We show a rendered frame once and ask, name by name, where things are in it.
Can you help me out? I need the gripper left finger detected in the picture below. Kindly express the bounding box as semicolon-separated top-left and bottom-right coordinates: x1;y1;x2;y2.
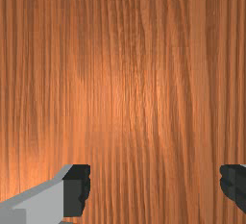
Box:
0;163;91;224

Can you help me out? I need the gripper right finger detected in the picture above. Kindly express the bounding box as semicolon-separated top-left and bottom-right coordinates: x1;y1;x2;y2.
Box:
219;163;246;216

